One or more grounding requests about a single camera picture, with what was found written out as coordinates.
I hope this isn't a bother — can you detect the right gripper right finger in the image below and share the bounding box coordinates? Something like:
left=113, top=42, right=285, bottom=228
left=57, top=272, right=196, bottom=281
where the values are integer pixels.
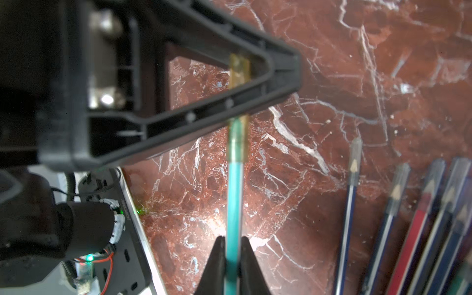
left=240, top=237, right=272, bottom=295

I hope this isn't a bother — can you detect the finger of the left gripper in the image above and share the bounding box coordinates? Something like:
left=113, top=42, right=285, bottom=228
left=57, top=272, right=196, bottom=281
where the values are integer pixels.
left=38, top=1, right=301, bottom=172

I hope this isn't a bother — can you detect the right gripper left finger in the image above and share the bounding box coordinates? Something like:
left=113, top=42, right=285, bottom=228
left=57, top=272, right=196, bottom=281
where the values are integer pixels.
left=194, top=236, right=226, bottom=295

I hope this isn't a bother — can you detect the blue striped pencil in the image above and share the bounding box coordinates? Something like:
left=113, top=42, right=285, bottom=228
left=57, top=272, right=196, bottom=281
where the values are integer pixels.
left=360, top=163, right=411, bottom=295

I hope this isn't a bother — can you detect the yellow pencil cap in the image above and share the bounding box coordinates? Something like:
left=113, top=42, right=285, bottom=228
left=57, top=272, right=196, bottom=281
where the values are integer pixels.
left=227, top=54, right=251, bottom=163

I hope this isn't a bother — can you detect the dark blue pencil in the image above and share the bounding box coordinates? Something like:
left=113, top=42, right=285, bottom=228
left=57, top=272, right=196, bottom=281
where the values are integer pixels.
left=333, top=137, right=363, bottom=295

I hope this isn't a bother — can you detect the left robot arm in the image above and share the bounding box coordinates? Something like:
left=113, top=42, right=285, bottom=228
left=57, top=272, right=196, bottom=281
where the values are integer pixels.
left=1, top=1, right=302, bottom=288

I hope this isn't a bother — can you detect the blue pencil purple cap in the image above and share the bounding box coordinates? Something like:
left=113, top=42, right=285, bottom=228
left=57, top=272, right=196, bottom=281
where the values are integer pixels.
left=424, top=191, right=472, bottom=295

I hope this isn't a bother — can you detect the red striped pencil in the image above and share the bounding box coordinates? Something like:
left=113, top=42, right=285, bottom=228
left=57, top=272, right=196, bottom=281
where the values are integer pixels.
left=386, top=159, right=446, bottom=295

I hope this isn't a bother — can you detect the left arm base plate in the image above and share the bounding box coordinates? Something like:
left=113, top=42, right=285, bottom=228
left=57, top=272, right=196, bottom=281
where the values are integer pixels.
left=78, top=168, right=168, bottom=295

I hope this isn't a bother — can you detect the circuit board with wires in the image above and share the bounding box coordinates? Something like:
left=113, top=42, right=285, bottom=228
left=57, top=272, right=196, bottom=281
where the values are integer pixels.
left=73, top=252, right=114, bottom=295

